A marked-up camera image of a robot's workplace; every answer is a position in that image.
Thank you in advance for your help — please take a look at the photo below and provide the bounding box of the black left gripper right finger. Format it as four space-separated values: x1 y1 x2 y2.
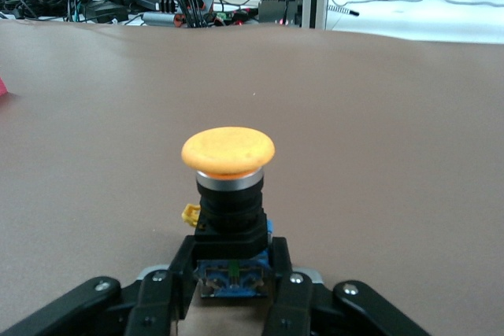
261 236 432 336

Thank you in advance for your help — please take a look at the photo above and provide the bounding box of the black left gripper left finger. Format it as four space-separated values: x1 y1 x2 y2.
0 235 198 336

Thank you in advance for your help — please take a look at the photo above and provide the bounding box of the orange mushroom push button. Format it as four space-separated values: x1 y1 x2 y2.
180 126 276 300

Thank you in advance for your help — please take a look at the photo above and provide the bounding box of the brown table cover mat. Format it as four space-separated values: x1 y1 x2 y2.
0 19 504 336

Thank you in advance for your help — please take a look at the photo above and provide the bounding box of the grey usb hub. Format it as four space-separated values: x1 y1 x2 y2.
141 11 178 28

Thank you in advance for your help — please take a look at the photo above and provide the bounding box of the black power adapter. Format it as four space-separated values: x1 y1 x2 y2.
84 0 130 24

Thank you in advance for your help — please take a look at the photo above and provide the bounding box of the grey mini computer box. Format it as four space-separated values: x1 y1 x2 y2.
258 0 304 27

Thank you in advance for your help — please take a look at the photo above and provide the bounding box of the white desk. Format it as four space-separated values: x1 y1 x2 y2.
325 0 504 45

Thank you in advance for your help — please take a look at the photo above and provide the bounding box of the black cable bundle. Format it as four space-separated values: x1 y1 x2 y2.
157 0 224 29

